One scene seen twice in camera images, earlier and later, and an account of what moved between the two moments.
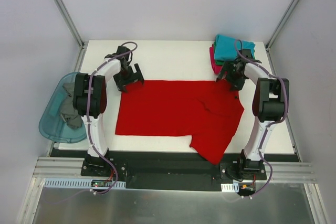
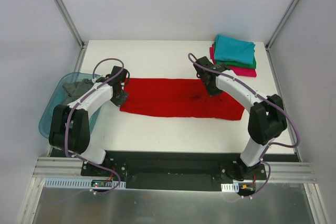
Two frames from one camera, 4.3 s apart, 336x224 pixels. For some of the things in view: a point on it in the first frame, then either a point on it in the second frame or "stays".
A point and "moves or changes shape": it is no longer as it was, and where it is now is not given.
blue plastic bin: [52, 124] stays
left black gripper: [128, 78] to [119, 98]
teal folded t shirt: [228, 49] stays
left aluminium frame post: [62, 8] stays
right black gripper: [231, 76] to [213, 90]
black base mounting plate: [171, 170] stays
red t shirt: [207, 110] moves or changes shape
